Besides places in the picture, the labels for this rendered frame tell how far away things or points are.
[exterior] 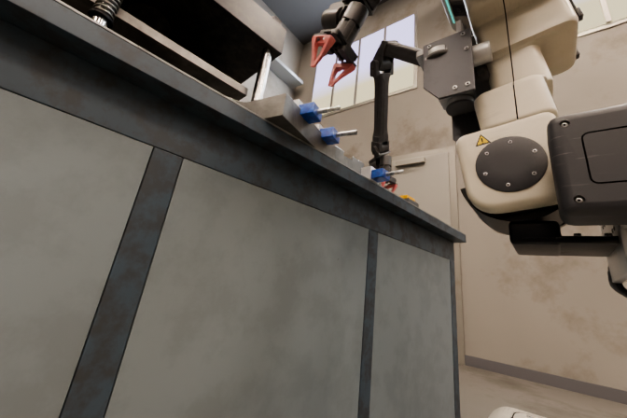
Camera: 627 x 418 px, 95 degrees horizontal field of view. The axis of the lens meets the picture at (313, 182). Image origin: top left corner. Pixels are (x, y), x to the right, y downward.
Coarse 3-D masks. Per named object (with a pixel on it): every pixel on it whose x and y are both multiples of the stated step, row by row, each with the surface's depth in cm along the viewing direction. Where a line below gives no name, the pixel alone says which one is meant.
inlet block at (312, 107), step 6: (300, 102) 67; (312, 102) 64; (300, 108) 65; (306, 108) 64; (312, 108) 63; (318, 108) 66; (324, 108) 64; (330, 108) 63; (336, 108) 63; (300, 114) 65; (306, 114) 64; (312, 114) 64; (318, 114) 65; (306, 120) 67; (312, 120) 66; (318, 120) 66
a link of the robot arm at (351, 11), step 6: (348, 6) 73; (354, 6) 72; (360, 6) 72; (342, 12) 76; (348, 12) 72; (354, 12) 72; (360, 12) 72; (366, 12) 73; (348, 18) 72; (354, 18) 72; (360, 18) 72; (366, 18) 74; (360, 24) 73
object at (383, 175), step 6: (366, 168) 90; (372, 168) 89; (366, 174) 89; (372, 174) 88; (378, 174) 86; (384, 174) 86; (390, 174) 85; (372, 180) 88; (378, 180) 89; (384, 180) 88
